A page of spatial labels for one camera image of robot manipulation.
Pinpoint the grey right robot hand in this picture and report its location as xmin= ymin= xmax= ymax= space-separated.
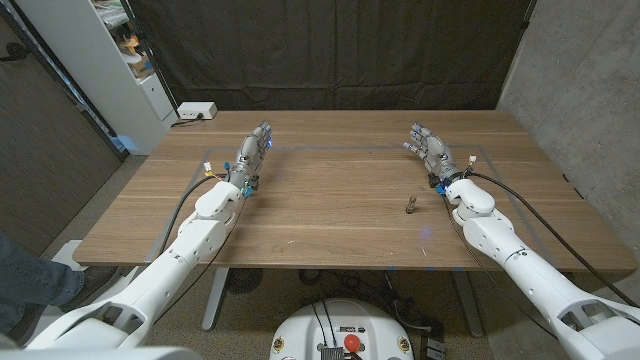
xmin=402 ymin=121 xmax=464 ymax=189

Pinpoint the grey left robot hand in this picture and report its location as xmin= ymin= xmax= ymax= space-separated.
xmin=227 ymin=120 xmax=274 ymax=194

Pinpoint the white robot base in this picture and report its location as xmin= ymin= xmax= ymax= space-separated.
xmin=269 ymin=298 xmax=415 ymax=360

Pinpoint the white power outlet box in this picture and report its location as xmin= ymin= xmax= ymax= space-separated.
xmin=177 ymin=101 xmax=219 ymax=121

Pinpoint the wooden table edge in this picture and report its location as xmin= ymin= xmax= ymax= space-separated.
xmin=144 ymin=144 xmax=557 ymax=267

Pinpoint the black round floor fan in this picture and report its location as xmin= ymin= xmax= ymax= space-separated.
xmin=225 ymin=268 xmax=264 ymax=295

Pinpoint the black fabric backdrop curtain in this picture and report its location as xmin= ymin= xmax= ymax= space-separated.
xmin=127 ymin=0 xmax=536 ymax=112

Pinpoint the cardboard box with blue tape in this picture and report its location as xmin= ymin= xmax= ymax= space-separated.
xmin=130 ymin=53 xmax=155 ymax=80

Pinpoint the orange toy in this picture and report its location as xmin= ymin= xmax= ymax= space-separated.
xmin=118 ymin=34 xmax=140 ymax=56

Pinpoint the white shelf cabinet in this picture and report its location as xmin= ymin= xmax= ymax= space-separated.
xmin=14 ymin=0 xmax=179 ymax=156

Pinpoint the dark brown shoe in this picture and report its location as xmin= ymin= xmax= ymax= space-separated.
xmin=59 ymin=265 xmax=122 ymax=314

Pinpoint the white floor platform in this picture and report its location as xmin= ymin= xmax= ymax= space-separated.
xmin=24 ymin=239 xmax=141 ymax=346

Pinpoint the white robot chest cover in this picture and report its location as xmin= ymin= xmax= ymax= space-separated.
xmin=0 ymin=333 xmax=204 ymax=360

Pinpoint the person leg in jeans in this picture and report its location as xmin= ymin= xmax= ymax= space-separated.
xmin=0 ymin=232 xmax=86 ymax=336

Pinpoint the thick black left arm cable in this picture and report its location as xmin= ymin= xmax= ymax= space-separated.
xmin=158 ymin=172 xmax=230 ymax=257

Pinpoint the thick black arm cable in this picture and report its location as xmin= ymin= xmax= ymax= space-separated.
xmin=158 ymin=172 xmax=230 ymax=257
xmin=467 ymin=171 xmax=640 ymax=309

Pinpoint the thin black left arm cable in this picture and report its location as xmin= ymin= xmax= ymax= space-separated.
xmin=153 ymin=197 xmax=249 ymax=324

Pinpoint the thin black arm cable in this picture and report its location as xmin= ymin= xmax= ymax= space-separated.
xmin=153 ymin=197 xmax=249 ymax=324
xmin=441 ymin=193 xmax=557 ymax=340

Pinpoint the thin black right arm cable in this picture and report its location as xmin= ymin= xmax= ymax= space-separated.
xmin=441 ymin=193 xmax=557 ymax=340

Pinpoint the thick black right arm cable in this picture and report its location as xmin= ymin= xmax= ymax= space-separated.
xmin=467 ymin=171 xmax=640 ymax=309

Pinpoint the black floor cable bundle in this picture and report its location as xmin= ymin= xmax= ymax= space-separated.
xmin=298 ymin=269 xmax=434 ymax=332

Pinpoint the black door handle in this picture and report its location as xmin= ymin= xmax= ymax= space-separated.
xmin=0 ymin=42 xmax=30 ymax=64

